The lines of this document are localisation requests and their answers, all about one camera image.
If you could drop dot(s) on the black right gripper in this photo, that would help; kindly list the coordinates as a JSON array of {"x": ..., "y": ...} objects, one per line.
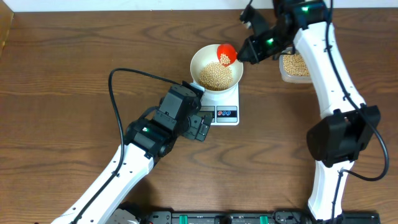
[{"x": 255, "y": 56}]

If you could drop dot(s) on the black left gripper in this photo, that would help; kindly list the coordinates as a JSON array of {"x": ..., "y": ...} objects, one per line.
[{"x": 194, "y": 122}]

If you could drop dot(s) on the beige bowl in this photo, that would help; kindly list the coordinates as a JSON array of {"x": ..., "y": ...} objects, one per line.
[{"x": 207, "y": 55}]

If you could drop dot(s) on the red measuring scoop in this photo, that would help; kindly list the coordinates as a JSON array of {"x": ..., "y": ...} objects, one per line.
[{"x": 227, "y": 49}]

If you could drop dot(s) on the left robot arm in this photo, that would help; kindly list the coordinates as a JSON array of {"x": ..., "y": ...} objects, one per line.
[{"x": 146, "y": 140}]

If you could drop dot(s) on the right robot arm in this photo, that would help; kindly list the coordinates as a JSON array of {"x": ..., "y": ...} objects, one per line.
[{"x": 347, "y": 123}]

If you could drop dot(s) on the soybeans in bowl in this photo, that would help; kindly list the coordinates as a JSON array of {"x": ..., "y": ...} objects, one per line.
[{"x": 216, "y": 77}]

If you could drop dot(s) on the white digital kitchen scale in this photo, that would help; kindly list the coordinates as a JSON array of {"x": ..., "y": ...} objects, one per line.
[{"x": 222, "y": 107}]

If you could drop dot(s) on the soybeans in scoop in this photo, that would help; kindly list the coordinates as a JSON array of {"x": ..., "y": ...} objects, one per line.
[{"x": 224, "y": 59}]

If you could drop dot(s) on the soybeans in container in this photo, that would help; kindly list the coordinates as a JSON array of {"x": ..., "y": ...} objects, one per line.
[{"x": 294, "y": 65}]

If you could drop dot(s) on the clear plastic container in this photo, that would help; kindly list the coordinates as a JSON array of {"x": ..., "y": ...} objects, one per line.
[{"x": 289, "y": 78}]

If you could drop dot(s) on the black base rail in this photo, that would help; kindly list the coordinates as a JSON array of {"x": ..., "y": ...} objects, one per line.
[{"x": 129, "y": 212}]

